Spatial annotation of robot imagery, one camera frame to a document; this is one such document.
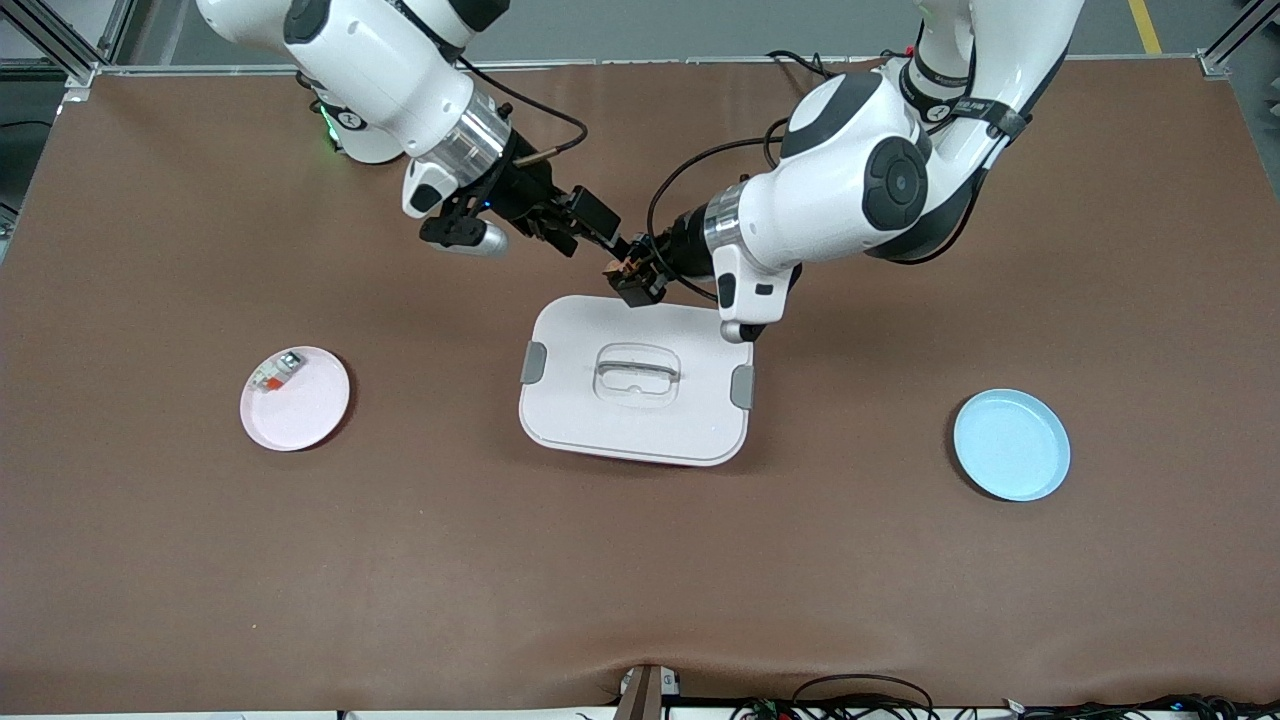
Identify silver table edge strip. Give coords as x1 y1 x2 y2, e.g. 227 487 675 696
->
95 55 1201 76

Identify pink round plate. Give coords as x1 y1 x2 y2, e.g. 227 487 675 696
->
240 346 352 452

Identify light blue round plate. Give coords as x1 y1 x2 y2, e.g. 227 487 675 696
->
953 389 1071 502

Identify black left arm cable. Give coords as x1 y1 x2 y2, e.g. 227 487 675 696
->
647 118 791 301

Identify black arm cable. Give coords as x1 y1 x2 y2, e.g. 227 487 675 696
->
647 118 791 301
455 55 589 166

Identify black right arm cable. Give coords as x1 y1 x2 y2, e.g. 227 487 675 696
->
455 55 589 166

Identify white box with handle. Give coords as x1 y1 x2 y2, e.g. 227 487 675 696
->
518 294 755 468

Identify black left base cables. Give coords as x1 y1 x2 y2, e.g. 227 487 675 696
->
766 50 836 81

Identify white red switch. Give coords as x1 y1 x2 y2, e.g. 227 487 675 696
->
250 351 304 394

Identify black looped cable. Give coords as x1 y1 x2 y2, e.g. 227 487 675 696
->
793 675 936 720

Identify aluminium frame profile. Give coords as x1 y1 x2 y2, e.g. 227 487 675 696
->
0 0 136 101
1197 0 1266 79

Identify black cable bundle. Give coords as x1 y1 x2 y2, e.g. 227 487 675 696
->
1000 693 1280 720

